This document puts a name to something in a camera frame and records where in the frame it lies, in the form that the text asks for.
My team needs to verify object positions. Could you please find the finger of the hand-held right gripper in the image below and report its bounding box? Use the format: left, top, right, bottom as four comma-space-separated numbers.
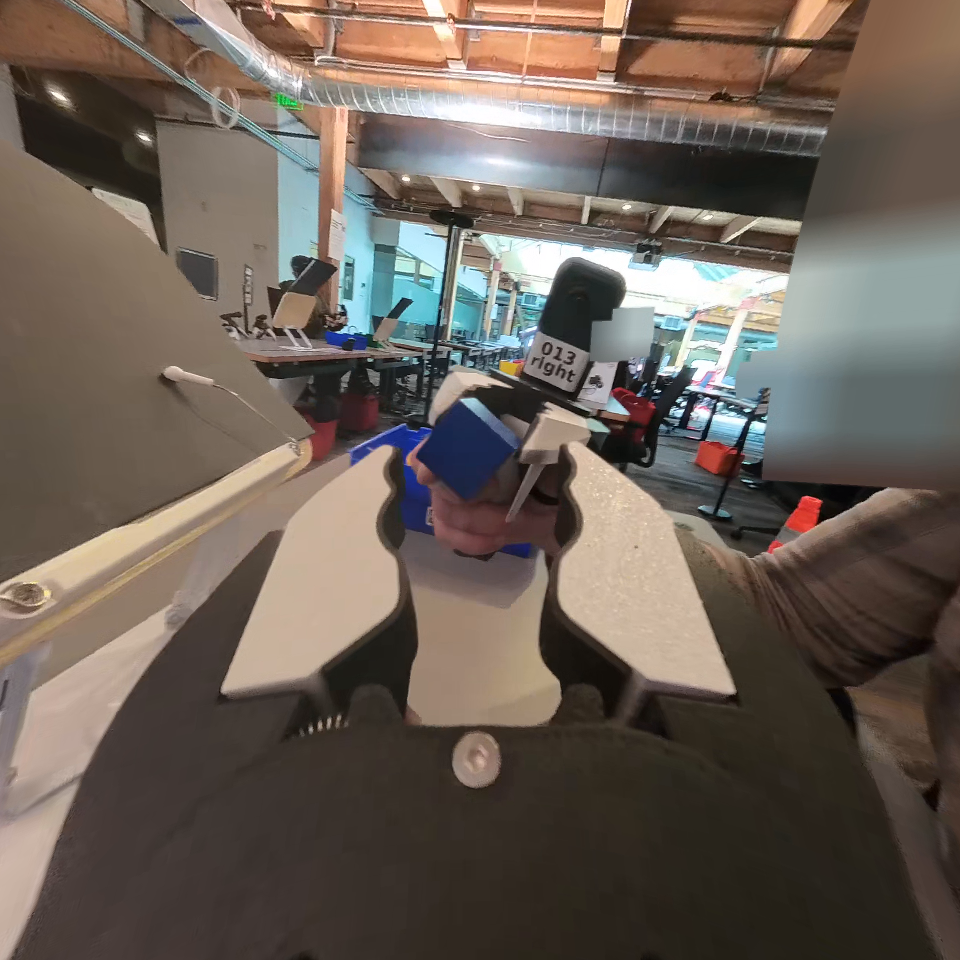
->
517, 409, 595, 466
427, 366, 513, 435

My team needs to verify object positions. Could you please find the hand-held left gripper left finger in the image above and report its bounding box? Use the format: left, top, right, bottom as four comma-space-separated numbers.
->
219, 447, 418, 725

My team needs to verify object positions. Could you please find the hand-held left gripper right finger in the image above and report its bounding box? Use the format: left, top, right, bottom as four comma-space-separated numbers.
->
538, 441, 738, 725

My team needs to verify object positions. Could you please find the blue cube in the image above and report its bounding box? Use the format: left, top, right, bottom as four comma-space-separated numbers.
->
414, 397, 522, 501

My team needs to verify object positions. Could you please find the person's right forearm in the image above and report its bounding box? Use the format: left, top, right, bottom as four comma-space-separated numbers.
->
697, 486, 960, 693

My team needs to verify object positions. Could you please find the person's right hand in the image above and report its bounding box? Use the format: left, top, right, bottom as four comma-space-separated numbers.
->
407, 450, 573, 561

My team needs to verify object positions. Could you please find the small tilted board on stand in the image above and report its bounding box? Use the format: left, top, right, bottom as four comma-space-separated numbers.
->
268, 258, 340, 351
370, 297, 415, 351

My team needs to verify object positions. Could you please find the black office chair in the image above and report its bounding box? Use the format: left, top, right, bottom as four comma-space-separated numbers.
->
609, 366, 695, 471

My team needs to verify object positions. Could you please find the long work table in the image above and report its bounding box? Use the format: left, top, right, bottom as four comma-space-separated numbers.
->
238, 336, 453, 410

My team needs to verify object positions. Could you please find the white board stand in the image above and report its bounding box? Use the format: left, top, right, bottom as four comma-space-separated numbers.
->
0, 366, 565, 820

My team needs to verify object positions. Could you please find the orange traffic cone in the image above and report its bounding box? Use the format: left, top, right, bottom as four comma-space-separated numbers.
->
767, 495, 824, 558

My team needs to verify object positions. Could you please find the wooden support column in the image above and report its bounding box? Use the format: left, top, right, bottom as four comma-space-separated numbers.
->
318, 105, 351, 292

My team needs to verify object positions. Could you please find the grey framed sign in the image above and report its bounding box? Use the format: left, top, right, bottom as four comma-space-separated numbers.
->
175, 247, 221, 303

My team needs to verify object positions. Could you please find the grey and wooden curved board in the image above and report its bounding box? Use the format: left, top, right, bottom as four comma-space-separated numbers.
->
0, 142, 316, 590

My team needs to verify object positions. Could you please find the whiteboard on stand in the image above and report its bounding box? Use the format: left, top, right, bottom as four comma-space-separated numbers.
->
91, 187, 164, 247

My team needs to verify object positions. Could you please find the black stanchion post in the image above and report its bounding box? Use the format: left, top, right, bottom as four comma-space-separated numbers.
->
699, 387, 771, 521

